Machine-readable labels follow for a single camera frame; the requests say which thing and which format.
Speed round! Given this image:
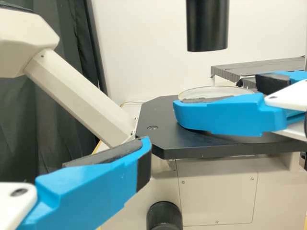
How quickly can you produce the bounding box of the cream microscope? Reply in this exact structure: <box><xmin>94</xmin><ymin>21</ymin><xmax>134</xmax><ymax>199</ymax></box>
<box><xmin>0</xmin><ymin>0</ymin><xmax>307</xmax><ymax>230</ymax></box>

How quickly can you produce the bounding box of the short black platform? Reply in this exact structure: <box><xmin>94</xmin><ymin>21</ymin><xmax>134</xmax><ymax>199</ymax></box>
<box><xmin>211</xmin><ymin>57</ymin><xmax>307</xmax><ymax>90</ymax></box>

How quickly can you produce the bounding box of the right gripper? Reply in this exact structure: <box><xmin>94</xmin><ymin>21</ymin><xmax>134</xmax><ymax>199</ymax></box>
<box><xmin>173</xmin><ymin>70</ymin><xmax>307</xmax><ymax>138</ymax></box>

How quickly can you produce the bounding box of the petri dish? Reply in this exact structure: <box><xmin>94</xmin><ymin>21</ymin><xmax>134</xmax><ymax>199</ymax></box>
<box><xmin>177</xmin><ymin>85</ymin><xmax>264</xmax><ymax>142</ymax></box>

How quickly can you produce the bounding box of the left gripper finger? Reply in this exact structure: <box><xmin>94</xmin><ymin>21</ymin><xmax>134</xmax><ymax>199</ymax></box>
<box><xmin>17</xmin><ymin>136</ymin><xmax>153</xmax><ymax>230</ymax></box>

